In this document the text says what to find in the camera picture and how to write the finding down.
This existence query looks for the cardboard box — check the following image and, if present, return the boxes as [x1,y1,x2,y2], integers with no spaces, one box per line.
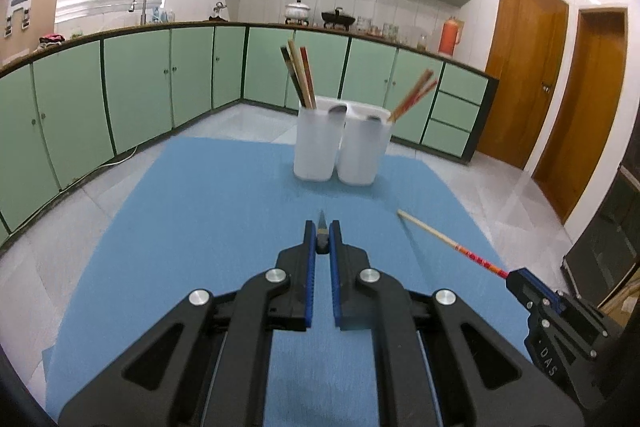
[0,0,62,65]

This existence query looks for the black wok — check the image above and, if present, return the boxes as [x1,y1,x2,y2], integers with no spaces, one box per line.
[321,7,357,30]

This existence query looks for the brown wooden door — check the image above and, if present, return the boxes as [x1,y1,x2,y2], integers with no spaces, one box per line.
[475,0,570,170]
[531,8,628,225]

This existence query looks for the green base kitchen cabinets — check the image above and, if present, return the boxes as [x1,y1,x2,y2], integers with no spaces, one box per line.
[0,21,501,253]

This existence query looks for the chopsticks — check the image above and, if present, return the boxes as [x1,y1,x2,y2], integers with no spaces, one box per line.
[280,46,310,110]

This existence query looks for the white cooking pot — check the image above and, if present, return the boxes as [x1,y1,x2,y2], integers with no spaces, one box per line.
[284,0,312,25]

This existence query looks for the black equipment case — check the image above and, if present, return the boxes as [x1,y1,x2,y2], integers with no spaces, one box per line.
[561,163,640,308]

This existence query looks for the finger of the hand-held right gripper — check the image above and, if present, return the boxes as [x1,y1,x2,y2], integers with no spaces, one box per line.
[507,279,604,360]
[506,268,623,339]

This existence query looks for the white translucent plastic container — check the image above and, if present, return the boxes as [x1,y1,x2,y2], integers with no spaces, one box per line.
[292,96,347,182]
[336,103,392,186]

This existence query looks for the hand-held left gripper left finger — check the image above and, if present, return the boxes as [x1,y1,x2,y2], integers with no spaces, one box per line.
[59,219,317,427]

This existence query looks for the red handle wooden chopstick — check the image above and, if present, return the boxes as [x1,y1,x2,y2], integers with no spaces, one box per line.
[390,76,435,122]

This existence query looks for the black chopstick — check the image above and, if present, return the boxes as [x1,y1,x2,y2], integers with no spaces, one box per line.
[316,209,330,255]

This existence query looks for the blue table cover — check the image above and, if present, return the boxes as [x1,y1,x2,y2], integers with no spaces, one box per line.
[42,137,533,427]

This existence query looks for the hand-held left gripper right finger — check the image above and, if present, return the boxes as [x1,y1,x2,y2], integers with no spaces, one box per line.
[327,219,585,427]

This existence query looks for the red thermos flask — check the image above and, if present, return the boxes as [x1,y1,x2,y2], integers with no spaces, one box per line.
[439,17,463,56]

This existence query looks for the red floral wooden chopstick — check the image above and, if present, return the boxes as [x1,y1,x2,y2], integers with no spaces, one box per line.
[389,69,434,124]
[397,208,511,279]
[392,79,439,122]

